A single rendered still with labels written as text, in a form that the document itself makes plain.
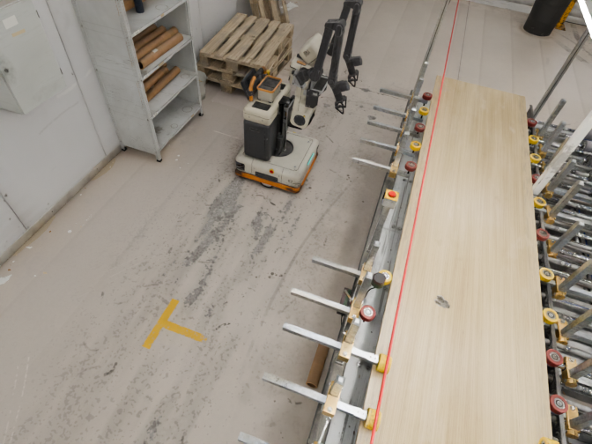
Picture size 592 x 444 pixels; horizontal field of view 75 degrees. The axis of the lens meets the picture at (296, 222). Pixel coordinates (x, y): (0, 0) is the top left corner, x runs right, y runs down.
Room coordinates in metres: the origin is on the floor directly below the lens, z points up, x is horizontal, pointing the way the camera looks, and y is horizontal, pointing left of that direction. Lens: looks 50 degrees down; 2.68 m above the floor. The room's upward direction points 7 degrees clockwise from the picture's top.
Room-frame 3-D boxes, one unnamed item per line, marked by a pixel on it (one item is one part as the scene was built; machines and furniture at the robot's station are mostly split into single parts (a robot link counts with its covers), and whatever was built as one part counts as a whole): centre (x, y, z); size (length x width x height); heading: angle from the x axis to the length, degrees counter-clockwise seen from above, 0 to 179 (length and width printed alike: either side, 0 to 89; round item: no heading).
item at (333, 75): (2.62, -0.13, 1.41); 0.11 x 0.06 x 0.43; 165
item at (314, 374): (0.98, -0.27, 0.04); 0.30 x 0.08 x 0.08; 166
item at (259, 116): (2.96, 0.34, 0.59); 0.55 x 0.34 x 0.83; 166
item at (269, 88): (2.96, 0.37, 0.87); 0.23 x 0.15 x 0.11; 166
